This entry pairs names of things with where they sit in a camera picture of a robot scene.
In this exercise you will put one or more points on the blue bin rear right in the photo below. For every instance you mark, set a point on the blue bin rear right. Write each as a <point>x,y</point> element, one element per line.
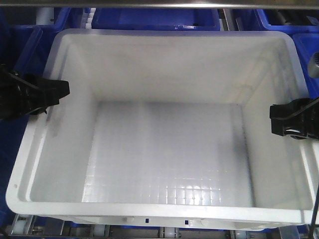
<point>288,21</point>

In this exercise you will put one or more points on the white translucent plastic bin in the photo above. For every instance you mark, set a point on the white translucent plastic bin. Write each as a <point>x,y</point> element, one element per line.
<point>168,129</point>

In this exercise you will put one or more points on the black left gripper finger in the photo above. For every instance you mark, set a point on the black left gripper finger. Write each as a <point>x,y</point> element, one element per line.
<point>56,89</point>

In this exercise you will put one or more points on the blue plastic bin left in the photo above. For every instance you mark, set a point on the blue plastic bin left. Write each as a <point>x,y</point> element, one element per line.
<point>18,44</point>

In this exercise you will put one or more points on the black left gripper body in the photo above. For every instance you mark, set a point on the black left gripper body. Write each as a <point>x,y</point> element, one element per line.
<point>22,96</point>

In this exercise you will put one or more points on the steel top shelf bar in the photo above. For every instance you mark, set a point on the steel top shelf bar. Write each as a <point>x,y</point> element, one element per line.
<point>267,4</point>

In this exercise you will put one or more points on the blue bin rear left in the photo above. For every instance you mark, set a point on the blue bin rear left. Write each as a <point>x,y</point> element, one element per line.
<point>58,18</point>

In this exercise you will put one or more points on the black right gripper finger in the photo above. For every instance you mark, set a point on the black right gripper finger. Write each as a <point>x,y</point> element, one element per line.
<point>283,111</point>

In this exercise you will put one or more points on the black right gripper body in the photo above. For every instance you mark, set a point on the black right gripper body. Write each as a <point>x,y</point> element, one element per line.
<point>303,124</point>

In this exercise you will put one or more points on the blue bin behind centre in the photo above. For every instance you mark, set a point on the blue bin behind centre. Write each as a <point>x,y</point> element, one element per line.
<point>164,19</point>

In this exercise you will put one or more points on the blue bin right front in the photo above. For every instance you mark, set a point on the blue bin right front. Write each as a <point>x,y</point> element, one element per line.
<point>307,45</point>

